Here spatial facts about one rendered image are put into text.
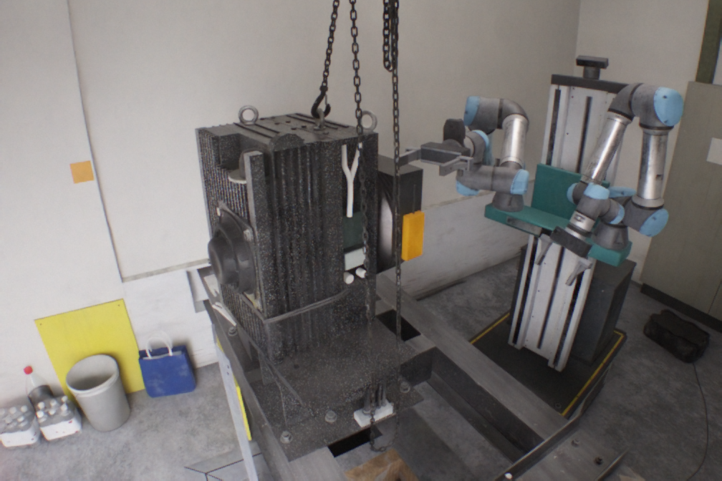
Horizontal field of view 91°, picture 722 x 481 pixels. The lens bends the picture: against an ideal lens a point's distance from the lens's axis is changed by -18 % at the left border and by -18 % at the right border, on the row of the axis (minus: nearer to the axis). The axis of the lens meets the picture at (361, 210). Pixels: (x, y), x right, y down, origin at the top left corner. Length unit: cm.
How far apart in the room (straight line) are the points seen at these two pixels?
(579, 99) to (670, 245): 200
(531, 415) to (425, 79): 211
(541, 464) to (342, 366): 74
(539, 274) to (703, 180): 169
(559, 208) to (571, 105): 46
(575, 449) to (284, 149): 136
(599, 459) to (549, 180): 115
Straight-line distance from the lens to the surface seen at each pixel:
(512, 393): 177
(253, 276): 128
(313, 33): 247
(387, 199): 140
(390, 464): 229
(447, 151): 114
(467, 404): 201
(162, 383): 270
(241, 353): 189
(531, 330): 246
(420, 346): 190
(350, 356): 148
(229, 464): 234
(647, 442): 276
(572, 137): 202
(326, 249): 134
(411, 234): 141
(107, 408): 258
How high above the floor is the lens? 189
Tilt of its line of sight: 23 degrees down
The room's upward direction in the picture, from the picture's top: straight up
